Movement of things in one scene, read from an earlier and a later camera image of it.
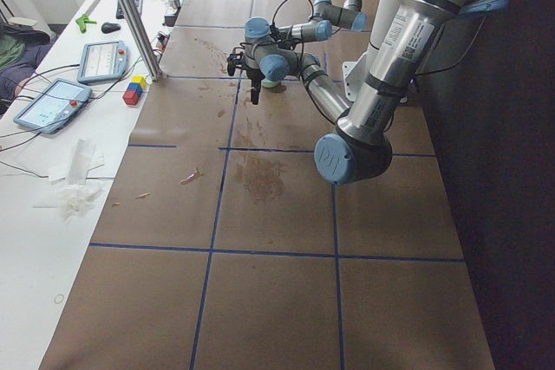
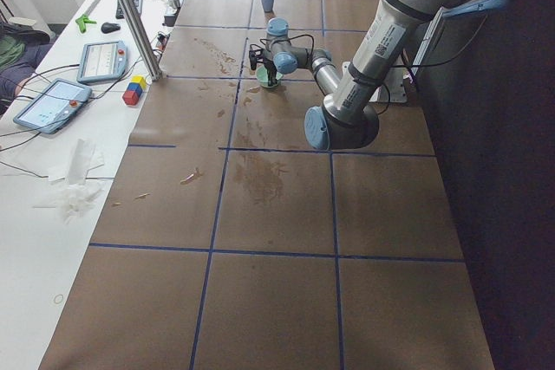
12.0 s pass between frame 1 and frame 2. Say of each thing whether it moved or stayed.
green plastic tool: stayed
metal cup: stayed
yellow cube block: stayed
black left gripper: moved
